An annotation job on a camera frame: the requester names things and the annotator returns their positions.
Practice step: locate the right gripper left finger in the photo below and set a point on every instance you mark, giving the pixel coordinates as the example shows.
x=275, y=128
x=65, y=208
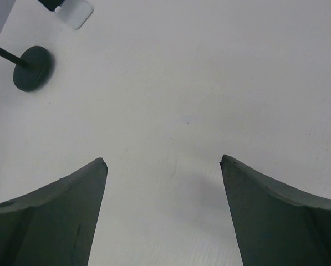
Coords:
x=55, y=224

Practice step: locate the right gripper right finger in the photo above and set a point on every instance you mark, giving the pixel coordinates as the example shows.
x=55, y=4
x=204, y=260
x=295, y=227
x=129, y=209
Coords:
x=275, y=223

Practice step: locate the black round base phone holder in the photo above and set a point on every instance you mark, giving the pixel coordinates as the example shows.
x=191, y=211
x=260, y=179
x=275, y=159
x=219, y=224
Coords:
x=32, y=69

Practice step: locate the white folding phone stand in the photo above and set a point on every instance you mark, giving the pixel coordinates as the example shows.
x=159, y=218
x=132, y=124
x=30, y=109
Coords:
x=74, y=12

